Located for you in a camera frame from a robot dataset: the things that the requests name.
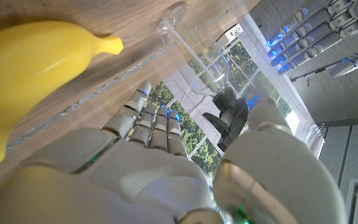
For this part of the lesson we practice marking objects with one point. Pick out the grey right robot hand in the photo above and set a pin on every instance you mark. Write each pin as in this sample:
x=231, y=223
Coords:
x=141, y=180

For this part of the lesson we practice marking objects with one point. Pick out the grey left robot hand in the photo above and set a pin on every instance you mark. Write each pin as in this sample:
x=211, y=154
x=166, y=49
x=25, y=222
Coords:
x=331, y=21

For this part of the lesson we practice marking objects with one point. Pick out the black spray head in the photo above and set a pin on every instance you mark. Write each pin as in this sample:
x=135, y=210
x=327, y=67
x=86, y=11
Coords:
x=233, y=118

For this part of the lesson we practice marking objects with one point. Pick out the clear plastic spray bottle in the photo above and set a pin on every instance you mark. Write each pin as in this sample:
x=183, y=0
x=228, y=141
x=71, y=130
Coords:
x=191, y=53

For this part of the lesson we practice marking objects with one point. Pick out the yellow toy banana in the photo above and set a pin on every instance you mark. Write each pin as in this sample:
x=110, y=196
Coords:
x=26, y=71

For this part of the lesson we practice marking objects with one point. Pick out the white power strip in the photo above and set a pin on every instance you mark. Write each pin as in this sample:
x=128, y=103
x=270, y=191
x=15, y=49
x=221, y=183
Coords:
x=230, y=35

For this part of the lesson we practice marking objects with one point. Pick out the silver binder clip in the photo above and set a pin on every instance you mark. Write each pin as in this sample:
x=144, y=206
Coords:
x=319, y=128

